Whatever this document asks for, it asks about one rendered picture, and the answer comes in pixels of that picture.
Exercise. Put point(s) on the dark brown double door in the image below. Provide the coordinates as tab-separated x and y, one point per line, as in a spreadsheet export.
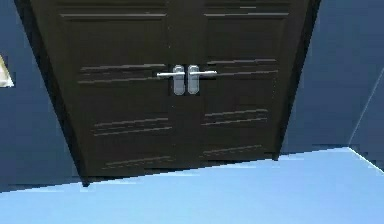
126	100

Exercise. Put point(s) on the pale framed wall picture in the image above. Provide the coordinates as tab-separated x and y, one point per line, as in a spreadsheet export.
4	76

